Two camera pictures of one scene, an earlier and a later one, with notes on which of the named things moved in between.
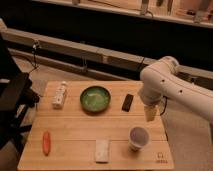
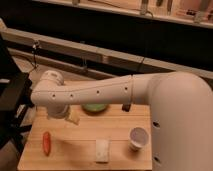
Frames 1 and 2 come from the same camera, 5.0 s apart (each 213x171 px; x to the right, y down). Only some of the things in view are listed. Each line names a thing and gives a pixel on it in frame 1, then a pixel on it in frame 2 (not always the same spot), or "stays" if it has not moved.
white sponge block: x=102 y=151 stays
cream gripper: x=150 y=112 to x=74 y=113
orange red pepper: x=46 y=142 stays
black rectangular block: x=127 y=102 stays
